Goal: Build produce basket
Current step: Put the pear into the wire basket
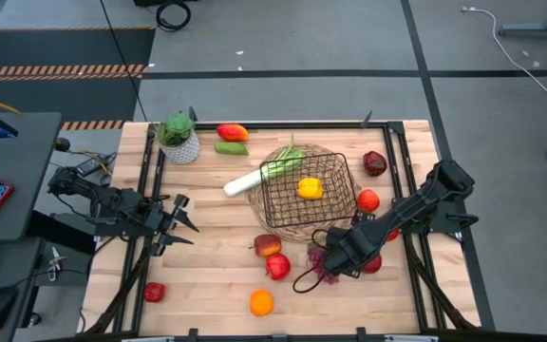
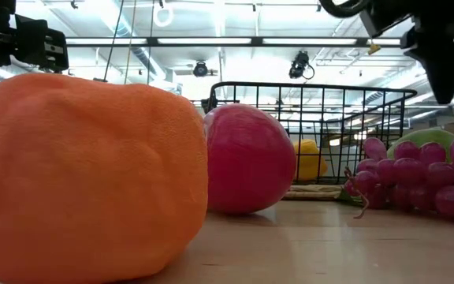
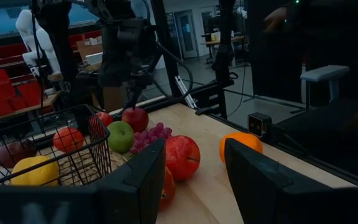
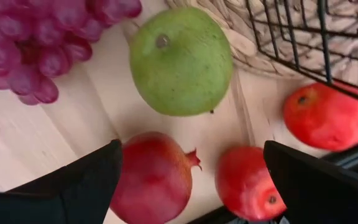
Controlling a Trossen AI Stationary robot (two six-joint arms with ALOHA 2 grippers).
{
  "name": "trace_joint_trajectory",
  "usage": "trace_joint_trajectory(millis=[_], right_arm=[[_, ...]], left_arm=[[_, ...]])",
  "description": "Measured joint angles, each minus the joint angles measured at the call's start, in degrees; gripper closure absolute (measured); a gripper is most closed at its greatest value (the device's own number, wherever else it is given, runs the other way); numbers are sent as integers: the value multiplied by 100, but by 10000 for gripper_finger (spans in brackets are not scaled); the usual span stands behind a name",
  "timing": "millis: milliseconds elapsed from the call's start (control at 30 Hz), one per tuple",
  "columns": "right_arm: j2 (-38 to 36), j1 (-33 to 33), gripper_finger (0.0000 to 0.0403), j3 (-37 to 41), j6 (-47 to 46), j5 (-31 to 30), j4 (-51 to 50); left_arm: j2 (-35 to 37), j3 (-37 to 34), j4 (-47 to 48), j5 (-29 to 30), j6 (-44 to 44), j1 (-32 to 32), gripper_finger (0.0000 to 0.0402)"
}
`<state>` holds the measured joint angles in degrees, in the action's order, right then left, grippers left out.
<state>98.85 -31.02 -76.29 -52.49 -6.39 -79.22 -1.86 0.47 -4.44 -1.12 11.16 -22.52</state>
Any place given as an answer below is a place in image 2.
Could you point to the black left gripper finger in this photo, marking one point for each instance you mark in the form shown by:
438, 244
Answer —
42, 49

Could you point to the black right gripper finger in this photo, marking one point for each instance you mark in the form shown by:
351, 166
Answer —
441, 63

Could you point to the green pear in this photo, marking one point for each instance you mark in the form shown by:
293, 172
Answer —
424, 137

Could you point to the purple grape bunch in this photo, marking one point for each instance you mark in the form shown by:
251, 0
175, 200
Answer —
416, 177

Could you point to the orange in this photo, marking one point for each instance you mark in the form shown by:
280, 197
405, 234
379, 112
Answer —
85, 177

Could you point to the yellow bell pepper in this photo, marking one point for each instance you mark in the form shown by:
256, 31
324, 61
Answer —
309, 161

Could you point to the red apple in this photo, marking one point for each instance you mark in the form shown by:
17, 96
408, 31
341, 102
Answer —
250, 158

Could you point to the yellow hanging tag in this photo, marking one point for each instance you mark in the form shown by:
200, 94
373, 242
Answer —
373, 49

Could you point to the silver ventilation duct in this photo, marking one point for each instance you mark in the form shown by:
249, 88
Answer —
144, 55

